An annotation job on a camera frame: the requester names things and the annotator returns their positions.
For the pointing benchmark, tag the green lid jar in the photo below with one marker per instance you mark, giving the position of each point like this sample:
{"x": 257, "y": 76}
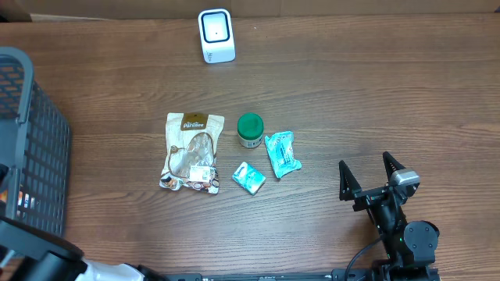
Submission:
{"x": 250, "y": 127}

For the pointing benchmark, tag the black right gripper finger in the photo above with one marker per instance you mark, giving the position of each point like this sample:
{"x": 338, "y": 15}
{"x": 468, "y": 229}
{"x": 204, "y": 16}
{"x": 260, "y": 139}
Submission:
{"x": 349, "y": 186}
{"x": 391, "y": 164}

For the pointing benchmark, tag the teal tissue pack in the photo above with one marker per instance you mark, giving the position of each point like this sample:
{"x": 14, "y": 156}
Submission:
{"x": 281, "y": 153}

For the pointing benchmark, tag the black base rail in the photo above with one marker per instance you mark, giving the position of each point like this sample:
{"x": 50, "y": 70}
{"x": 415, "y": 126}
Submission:
{"x": 258, "y": 277}

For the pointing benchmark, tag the brown clear snack bag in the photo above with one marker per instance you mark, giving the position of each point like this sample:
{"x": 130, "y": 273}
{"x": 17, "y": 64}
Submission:
{"x": 191, "y": 145}

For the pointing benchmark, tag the white barcode scanner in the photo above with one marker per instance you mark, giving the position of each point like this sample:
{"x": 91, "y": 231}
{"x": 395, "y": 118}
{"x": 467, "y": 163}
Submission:
{"x": 216, "y": 36}

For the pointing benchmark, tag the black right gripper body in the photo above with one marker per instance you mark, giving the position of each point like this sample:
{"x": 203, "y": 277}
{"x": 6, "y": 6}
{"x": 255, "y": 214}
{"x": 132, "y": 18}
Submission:
{"x": 386, "y": 218}

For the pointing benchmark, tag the small teal gum pack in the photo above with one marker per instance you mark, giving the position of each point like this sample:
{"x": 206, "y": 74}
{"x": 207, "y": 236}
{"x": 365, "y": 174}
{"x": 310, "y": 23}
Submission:
{"x": 249, "y": 178}

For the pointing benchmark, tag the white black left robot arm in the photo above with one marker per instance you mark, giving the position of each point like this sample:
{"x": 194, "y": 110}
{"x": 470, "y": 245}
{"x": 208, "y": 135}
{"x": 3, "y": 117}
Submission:
{"x": 49, "y": 257}

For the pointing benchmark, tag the orange white small box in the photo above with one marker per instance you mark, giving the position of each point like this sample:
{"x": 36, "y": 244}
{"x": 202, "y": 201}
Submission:
{"x": 24, "y": 200}

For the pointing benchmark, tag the grey plastic mesh basket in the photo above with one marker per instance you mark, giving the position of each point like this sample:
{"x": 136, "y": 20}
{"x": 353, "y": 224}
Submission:
{"x": 35, "y": 147}

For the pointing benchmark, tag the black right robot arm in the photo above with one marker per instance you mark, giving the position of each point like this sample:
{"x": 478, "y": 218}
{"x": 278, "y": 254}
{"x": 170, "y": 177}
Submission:
{"x": 410, "y": 246}

